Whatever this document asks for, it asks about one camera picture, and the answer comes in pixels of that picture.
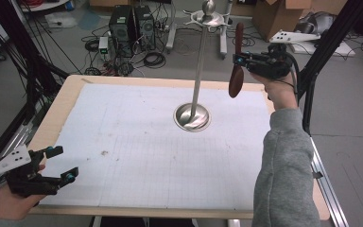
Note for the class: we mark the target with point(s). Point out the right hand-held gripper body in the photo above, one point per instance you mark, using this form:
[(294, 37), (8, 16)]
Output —
[(274, 64)]

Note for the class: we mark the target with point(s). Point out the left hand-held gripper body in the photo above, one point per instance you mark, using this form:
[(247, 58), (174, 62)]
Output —
[(25, 183)]

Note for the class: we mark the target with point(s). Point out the brown wooden spoon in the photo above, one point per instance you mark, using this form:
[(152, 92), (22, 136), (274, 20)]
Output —
[(235, 82)]

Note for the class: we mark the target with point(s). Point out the steel utensil stand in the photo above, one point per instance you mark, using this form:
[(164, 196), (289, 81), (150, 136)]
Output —
[(198, 82)]

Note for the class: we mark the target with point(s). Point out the person's left hand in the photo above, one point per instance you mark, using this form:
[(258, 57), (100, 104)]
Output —
[(11, 205)]

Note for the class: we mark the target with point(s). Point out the person's right hand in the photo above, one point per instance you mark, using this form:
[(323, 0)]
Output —
[(280, 93)]

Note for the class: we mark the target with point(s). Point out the grey metal stand legs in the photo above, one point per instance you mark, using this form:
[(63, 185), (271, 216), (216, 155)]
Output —
[(223, 41)]

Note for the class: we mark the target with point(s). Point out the large cardboard box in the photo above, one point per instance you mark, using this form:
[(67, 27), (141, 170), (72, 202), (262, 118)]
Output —
[(277, 17)]

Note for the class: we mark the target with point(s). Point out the white flat board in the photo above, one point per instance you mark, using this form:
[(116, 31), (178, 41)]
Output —
[(331, 48)]

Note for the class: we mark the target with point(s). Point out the grey rounded appliance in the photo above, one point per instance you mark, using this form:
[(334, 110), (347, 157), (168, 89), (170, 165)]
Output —
[(319, 22)]

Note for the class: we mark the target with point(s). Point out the white grid mat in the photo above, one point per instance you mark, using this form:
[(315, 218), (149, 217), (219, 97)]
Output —
[(132, 142)]

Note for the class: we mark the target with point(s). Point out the black computer tower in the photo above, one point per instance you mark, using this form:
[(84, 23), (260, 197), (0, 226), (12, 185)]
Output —
[(121, 30), (145, 28)]

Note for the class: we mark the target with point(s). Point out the small white device green display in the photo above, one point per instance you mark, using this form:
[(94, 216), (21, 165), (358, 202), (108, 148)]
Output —
[(103, 47)]

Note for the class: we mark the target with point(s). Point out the black clip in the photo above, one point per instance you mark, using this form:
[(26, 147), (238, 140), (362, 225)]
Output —
[(317, 175)]

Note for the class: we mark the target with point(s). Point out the white round table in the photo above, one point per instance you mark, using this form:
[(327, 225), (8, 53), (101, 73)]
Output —
[(44, 4)]

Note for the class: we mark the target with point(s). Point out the aluminium rail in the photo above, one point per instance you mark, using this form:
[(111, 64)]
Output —
[(19, 138), (327, 189)]

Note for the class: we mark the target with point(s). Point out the black metal frame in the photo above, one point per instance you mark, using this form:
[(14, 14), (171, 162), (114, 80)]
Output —
[(28, 63), (324, 47)]

